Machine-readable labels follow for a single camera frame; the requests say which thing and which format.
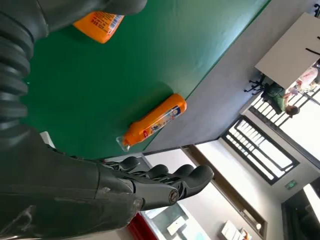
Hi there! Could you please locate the red and white display stand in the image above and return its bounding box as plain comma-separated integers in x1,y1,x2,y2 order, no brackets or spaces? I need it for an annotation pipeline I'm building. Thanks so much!
127,202,213,240

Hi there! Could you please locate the brown wooden door frame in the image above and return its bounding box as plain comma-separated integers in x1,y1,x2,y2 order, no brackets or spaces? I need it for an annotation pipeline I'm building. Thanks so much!
181,144,268,240

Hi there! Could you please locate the black window grille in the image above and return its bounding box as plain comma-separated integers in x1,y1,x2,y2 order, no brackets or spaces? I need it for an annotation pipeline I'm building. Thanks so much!
248,84,320,170
221,115,300,186

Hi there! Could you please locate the black office chair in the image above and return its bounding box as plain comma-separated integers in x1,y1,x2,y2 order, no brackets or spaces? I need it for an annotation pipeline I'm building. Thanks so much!
244,73,275,100

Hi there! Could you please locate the large white table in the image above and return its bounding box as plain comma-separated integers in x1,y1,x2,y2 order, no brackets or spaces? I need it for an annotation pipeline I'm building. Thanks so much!
254,12,320,90

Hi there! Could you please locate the slim orange bottle clear cap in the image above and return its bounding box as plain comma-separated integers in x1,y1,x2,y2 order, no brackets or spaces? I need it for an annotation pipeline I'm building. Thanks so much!
115,93,187,153

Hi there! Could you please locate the green exit sign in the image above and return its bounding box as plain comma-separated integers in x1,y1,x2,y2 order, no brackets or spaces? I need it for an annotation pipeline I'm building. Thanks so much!
285,179,298,191

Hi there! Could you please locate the green table mat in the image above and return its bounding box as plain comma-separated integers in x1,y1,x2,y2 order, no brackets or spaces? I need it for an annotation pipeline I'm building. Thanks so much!
21,0,272,160

